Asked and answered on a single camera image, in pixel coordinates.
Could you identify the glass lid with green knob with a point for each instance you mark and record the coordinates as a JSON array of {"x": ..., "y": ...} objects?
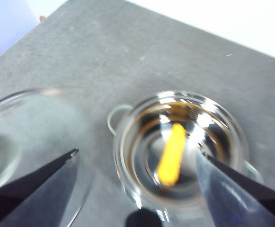
[{"x": 21, "y": 118}]

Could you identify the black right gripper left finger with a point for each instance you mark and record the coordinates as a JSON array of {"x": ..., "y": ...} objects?
[{"x": 21, "y": 201}]

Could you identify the pale green electric pot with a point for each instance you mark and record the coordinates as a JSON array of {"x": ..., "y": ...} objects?
[{"x": 210, "y": 113}]

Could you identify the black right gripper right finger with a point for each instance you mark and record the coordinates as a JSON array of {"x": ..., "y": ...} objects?
[{"x": 246, "y": 201}]

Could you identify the yellow corn cob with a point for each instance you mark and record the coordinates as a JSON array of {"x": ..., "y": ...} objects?
[{"x": 171, "y": 156}]

